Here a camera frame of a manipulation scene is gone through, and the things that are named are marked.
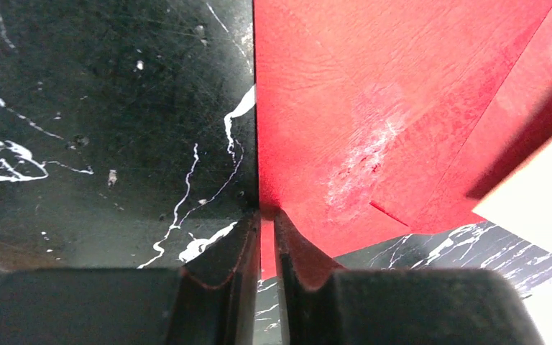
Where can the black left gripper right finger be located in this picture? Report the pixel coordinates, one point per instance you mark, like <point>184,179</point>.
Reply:
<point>323,302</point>

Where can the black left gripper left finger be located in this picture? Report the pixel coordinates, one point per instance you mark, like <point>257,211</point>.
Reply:
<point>209,300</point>

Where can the red paper envelope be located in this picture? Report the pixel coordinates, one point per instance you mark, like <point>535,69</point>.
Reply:
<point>378,119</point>

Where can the peach lined letter paper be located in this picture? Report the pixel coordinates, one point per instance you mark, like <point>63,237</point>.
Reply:
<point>522,202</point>

